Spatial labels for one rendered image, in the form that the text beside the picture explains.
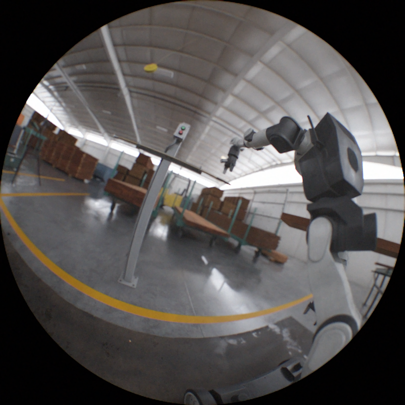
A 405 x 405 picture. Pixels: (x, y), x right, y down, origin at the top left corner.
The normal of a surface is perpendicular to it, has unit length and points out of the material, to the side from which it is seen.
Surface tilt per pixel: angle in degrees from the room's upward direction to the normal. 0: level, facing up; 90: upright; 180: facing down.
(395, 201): 87
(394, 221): 86
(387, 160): 90
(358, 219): 90
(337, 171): 118
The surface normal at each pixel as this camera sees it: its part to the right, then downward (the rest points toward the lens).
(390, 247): -0.75, -0.33
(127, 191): 0.27, 0.05
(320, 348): -0.91, -0.37
